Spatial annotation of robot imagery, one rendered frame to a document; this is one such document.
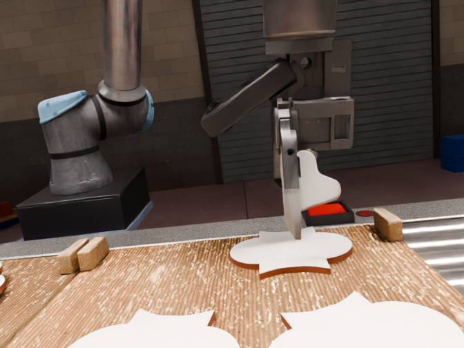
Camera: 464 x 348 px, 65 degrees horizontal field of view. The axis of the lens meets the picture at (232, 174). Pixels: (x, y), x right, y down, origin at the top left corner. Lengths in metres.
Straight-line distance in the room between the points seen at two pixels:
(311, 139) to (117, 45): 0.58
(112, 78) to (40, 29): 4.91
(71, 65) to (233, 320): 5.35
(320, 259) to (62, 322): 0.27
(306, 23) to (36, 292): 0.42
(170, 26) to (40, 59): 1.83
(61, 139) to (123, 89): 0.18
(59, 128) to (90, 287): 0.53
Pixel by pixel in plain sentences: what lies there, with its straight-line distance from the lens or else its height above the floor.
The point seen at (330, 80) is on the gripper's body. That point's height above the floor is 1.13.
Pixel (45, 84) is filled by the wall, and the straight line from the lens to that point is 5.74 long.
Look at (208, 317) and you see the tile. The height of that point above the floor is 0.94.
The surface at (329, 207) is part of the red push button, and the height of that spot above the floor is 0.93.
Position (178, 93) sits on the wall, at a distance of 5.17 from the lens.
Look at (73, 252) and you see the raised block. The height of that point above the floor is 0.96.
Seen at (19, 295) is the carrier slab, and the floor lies 0.94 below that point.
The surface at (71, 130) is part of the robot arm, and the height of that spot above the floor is 1.11.
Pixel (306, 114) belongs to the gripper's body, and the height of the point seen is 1.10.
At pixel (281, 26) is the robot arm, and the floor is 1.19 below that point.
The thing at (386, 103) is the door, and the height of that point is 0.85.
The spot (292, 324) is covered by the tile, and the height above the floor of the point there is 0.94.
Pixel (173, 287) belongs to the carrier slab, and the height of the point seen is 0.94.
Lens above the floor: 1.13
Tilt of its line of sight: 11 degrees down
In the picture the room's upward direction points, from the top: 7 degrees counter-clockwise
